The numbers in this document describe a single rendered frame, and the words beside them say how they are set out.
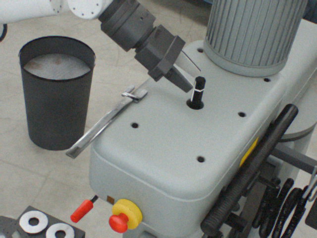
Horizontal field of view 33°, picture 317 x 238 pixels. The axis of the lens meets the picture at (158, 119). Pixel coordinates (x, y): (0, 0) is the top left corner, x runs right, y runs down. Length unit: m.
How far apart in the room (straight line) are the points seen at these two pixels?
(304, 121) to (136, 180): 0.83
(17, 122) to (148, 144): 2.91
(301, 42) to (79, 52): 2.15
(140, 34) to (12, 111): 3.00
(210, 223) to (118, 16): 0.42
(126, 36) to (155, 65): 0.08
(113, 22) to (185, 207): 0.36
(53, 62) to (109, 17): 2.55
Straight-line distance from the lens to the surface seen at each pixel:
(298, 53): 1.62
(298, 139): 1.69
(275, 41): 1.18
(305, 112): 1.74
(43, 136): 3.58
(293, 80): 1.53
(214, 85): 1.17
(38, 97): 3.36
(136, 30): 1.01
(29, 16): 1.09
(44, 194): 3.40
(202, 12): 5.39
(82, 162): 3.58
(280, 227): 1.50
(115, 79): 4.29
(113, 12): 1.02
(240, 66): 1.21
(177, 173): 0.95
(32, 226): 1.82
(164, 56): 1.02
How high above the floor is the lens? 2.57
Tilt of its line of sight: 40 degrees down
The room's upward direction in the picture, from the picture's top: 10 degrees clockwise
